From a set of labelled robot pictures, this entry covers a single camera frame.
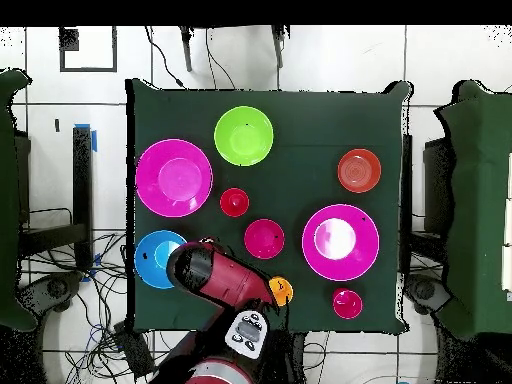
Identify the black pedestal leg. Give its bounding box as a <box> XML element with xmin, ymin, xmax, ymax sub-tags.
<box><xmin>17</xmin><ymin>271</ymin><xmax>85</xmax><ymax>321</ymax></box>
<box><xmin>403</xmin><ymin>273</ymin><xmax>453</xmax><ymax>317</ymax></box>

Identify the orange bowl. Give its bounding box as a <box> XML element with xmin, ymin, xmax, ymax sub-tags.
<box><xmin>336</xmin><ymin>148</ymin><xmax>383</xmax><ymax>194</ymax></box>

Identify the green bowl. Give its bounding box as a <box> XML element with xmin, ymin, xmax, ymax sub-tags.
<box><xmin>213</xmin><ymin>105</ymin><xmax>276</xmax><ymax>168</ymax></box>

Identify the dark green tablecloth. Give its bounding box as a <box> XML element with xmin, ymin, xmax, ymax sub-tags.
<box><xmin>125</xmin><ymin>78</ymin><xmax>413</xmax><ymax>335</ymax></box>

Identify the large pink bowl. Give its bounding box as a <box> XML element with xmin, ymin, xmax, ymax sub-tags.
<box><xmin>134</xmin><ymin>138</ymin><xmax>214</xmax><ymax>219</ymax></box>
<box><xmin>301</xmin><ymin>203</ymin><xmax>381</xmax><ymax>282</ymax></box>

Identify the small crimson bowl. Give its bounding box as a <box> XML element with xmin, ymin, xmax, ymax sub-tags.
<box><xmin>243</xmin><ymin>218</ymin><xmax>286</xmax><ymax>260</ymax></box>

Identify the orange cup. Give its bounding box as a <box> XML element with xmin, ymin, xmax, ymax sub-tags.
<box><xmin>267</xmin><ymin>276</ymin><xmax>294</xmax><ymax>308</ymax></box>

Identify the black table frame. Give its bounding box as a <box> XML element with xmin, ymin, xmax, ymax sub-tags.
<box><xmin>17</xmin><ymin>125</ymin><xmax>95</xmax><ymax>273</ymax></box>

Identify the black power strip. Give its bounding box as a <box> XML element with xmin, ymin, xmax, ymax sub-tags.
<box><xmin>112</xmin><ymin>319</ymin><xmax>156</xmax><ymax>379</ymax></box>

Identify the grey square floor frame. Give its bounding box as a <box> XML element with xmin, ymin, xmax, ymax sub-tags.
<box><xmin>58</xmin><ymin>26</ymin><xmax>118</xmax><ymax>74</ymax></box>

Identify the red cup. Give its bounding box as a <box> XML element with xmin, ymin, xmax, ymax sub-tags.
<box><xmin>219</xmin><ymin>187</ymin><xmax>251</xmax><ymax>218</ymax></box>

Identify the green cloth side table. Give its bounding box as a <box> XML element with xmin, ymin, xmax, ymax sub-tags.
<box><xmin>0</xmin><ymin>68</ymin><xmax>37</xmax><ymax>333</ymax></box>
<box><xmin>433</xmin><ymin>78</ymin><xmax>512</xmax><ymax>341</ymax></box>

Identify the blue bowl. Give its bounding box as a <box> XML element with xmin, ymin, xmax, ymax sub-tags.
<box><xmin>134</xmin><ymin>229</ymin><xmax>188</xmax><ymax>290</ymax></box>

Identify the crimson cup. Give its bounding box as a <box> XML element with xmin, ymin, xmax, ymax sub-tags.
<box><xmin>332</xmin><ymin>287</ymin><xmax>364</xmax><ymax>320</ymax></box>

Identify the blue tape strip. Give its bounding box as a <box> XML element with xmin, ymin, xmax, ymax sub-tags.
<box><xmin>74</xmin><ymin>122</ymin><xmax>98</xmax><ymax>153</ymax></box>

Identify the metal chair leg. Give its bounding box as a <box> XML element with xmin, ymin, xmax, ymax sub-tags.
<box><xmin>178</xmin><ymin>25</ymin><xmax>194</xmax><ymax>73</ymax></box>
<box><xmin>270</xmin><ymin>25</ymin><xmax>288</xmax><ymax>69</ymax></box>

